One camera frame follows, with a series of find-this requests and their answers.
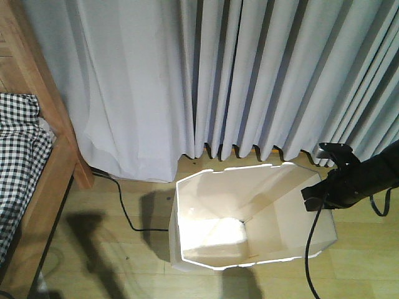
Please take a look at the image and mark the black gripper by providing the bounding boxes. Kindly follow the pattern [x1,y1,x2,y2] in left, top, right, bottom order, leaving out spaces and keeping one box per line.
[301,169,358,212]

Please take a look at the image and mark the white paper trash bin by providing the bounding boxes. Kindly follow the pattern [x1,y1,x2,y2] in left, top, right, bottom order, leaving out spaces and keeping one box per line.
[169,162,337,271]

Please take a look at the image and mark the light grey curtain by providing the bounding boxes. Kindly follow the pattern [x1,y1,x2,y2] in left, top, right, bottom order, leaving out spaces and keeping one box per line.
[23,1,398,182]

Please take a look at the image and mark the black white checkered bedding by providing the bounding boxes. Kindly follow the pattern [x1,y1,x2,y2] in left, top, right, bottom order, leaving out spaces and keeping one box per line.
[1,93,52,263]

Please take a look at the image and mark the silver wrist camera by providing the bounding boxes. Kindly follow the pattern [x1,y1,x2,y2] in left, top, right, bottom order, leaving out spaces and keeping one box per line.
[315,143,353,159]

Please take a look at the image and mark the black camera cable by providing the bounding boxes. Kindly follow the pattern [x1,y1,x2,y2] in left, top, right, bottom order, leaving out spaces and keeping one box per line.
[304,186,392,299]

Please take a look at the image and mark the black floor power cord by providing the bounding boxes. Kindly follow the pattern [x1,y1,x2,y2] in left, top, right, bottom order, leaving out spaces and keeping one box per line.
[92,169,171,232]

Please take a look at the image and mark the wooden bed frame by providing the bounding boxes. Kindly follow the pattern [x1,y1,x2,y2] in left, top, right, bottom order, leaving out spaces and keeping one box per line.
[1,1,94,298]

